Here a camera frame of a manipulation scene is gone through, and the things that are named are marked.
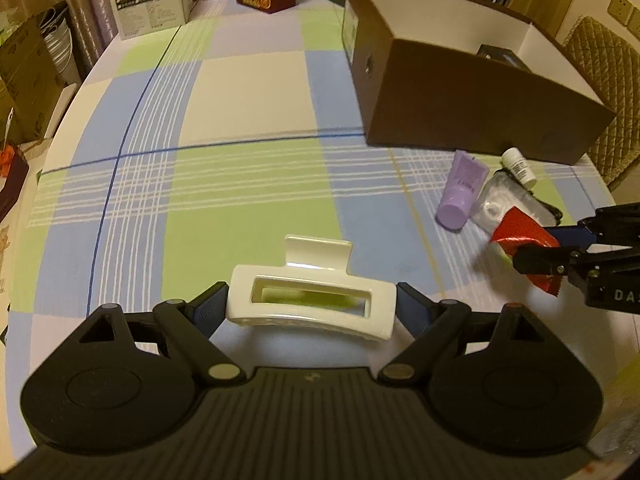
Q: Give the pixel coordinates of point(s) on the clear plastic bag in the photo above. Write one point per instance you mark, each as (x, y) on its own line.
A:
(495, 200)

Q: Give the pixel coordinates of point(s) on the dark brown box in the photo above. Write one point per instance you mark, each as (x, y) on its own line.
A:
(12, 190)

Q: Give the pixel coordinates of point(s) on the beige wall socket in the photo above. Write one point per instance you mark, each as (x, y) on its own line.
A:
(635, 19)
(618, 7)

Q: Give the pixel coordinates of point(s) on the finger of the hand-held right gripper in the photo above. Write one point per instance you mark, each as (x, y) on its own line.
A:
(570, 236)
(540, 260)

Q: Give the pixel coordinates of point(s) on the purple cosmetic tube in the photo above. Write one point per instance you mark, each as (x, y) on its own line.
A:
(457, 195)

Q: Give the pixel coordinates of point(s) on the small white bottle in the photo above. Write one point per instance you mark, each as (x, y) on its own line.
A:
(517, 165)

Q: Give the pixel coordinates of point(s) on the pink curtain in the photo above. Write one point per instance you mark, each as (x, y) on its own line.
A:
(90, 10)

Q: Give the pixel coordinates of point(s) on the white hair claw clip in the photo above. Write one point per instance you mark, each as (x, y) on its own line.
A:
(315, 255)

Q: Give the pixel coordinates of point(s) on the red snack packet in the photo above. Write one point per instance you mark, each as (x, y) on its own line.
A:
(520, 227)

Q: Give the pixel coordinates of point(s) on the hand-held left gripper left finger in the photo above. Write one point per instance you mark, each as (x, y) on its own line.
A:
(207, 306)

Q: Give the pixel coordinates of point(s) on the plaid tablecloth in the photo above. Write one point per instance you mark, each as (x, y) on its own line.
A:
(225, 110)

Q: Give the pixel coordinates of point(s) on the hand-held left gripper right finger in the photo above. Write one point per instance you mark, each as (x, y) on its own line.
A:
(412, 306)

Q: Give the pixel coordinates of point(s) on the black shaver box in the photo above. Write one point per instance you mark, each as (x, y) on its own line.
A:
(500, 55)

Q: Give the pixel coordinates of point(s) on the stack of white bowls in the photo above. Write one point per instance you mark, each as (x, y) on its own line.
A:
(57, 45)

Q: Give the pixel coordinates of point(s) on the brown cardboard storage box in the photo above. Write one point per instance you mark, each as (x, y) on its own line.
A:
(450, 100)

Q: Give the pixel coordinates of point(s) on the white product box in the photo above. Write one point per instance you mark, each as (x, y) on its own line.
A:
(150, 10)

